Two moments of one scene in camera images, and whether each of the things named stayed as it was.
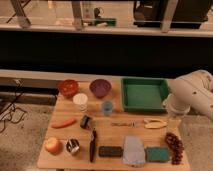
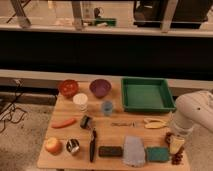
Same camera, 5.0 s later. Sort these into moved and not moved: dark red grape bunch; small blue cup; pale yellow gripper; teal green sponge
Moved: pale yellow gripper
Not moved: dark red grape bunch; small blue cup; teal green sponge
